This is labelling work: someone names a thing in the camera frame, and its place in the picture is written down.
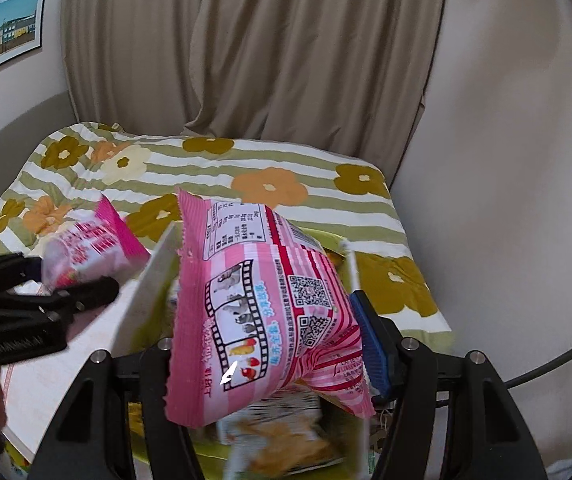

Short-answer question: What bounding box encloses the pink white snack bag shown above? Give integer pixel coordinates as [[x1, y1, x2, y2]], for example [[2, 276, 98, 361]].
[[40, 196, 150, 290]]

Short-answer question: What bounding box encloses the pink striped snack bag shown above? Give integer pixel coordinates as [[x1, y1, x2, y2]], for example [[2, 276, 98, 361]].
[[165, 191, 374, 428]]

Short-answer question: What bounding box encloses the white pink towel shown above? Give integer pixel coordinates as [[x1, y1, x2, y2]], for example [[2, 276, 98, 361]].
[[0, 280, 137, 460]]

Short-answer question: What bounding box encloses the grey bed headboard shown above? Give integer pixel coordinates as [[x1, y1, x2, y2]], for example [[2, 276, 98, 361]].
[[0, 91, 76, 196]]

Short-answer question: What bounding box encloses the floral striped quilt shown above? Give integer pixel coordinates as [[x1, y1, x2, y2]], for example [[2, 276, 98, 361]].
[[0, 122, 453, 351]]

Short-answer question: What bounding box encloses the green snack box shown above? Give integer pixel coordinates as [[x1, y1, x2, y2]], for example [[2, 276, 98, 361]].
[[2, 221, 383, 480]]

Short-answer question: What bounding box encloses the beige curtain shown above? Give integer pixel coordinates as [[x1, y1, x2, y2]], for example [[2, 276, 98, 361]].
[[61, 0, 444, 179]]

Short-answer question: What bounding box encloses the black cable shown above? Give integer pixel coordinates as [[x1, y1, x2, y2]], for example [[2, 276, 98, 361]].
[[503, 320, 572, 391]]

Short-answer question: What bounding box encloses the framed wall picture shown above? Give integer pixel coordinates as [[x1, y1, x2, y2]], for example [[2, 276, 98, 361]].
[[0, 0, 45, 66]]

